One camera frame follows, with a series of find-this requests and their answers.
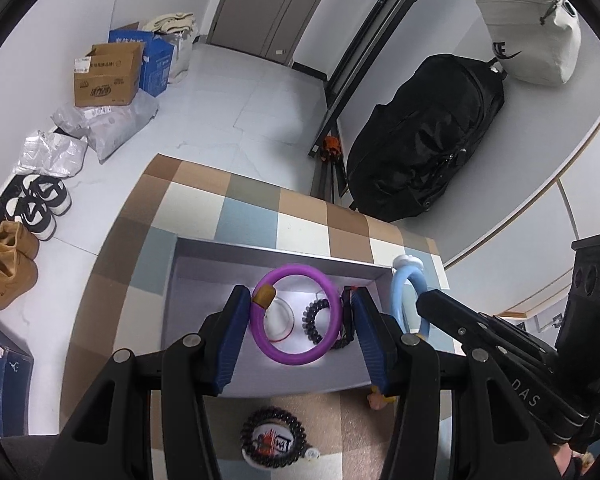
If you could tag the black backpack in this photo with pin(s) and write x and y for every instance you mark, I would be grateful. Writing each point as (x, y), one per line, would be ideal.
(420, 150)

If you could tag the silver cardboard box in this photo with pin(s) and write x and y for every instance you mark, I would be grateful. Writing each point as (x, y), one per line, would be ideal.
(300, 375)

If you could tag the black metal frame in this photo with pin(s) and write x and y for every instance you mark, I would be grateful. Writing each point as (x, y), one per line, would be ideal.
(360, 60)

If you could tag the white hanging bag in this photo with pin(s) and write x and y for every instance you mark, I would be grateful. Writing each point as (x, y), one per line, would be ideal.
(530, 35)

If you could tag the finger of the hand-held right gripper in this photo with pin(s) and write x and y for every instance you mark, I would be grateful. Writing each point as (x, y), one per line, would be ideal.
(445, 312)

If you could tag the brown cardboard box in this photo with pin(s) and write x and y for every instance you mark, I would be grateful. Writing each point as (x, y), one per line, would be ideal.
(107, 80)

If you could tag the white plastic bag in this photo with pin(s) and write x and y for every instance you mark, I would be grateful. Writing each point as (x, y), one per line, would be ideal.
(182, 57)

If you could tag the black hair clip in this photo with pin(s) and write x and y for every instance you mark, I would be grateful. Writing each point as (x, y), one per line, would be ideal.
(349, 325)

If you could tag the small white trinket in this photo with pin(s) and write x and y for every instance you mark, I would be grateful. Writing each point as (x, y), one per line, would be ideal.
(312, 454)

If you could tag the black and white sneaker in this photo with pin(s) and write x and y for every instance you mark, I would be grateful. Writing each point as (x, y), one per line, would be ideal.
(50, 195)
(32, 217)

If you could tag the pink pig toy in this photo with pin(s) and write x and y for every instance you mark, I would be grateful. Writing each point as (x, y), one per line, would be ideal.
(380, 401)

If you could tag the grey plastic parcel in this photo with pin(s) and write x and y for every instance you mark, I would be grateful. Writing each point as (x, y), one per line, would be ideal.
(110, 127)

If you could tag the grey door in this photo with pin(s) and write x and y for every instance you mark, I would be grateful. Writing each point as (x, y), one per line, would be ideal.
(260, 10)

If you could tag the white printed round badge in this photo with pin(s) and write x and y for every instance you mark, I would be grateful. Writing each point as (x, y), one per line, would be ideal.
(275, 447)

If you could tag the checkered tablecloth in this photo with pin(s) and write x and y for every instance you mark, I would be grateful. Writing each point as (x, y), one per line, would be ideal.
(205, 200)

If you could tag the silver plastic parcel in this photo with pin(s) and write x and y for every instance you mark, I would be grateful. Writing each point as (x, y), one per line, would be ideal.
(50, 155)

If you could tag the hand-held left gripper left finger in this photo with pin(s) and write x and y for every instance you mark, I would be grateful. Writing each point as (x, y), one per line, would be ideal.
(232, 345)

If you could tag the tan boot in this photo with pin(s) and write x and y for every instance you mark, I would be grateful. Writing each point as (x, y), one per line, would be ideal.
(7, 280)
(12, 240)

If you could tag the dark blue shoe box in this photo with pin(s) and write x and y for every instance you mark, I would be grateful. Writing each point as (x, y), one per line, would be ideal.
(2, 375)

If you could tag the beige folded cloth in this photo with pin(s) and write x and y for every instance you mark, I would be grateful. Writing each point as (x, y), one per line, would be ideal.
(172, 24)

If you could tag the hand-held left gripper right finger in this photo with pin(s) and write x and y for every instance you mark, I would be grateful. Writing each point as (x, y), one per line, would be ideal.
(375, 345)

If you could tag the blue cardboard box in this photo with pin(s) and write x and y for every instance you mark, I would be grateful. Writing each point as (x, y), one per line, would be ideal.
(157, 70)

